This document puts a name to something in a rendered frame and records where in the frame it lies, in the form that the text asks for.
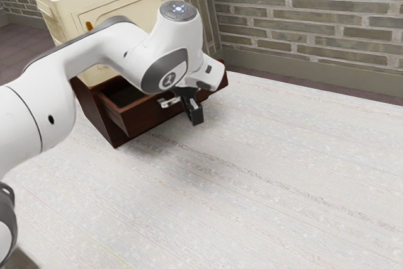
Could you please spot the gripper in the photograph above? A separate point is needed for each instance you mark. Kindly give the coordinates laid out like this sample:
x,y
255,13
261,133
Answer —
x,y
184,92

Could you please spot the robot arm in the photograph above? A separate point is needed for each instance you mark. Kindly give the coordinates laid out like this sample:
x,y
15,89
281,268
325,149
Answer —
x,y
104,51

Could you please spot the dark brown open drawer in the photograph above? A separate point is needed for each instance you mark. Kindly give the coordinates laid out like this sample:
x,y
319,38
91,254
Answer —
x,y
148,116

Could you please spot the dark brown wooden cabinet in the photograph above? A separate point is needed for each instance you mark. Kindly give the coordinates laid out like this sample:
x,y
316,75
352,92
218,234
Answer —
x,y
94,105

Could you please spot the cream box with lid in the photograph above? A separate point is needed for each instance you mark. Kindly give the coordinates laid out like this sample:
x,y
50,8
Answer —
x,y
104,1

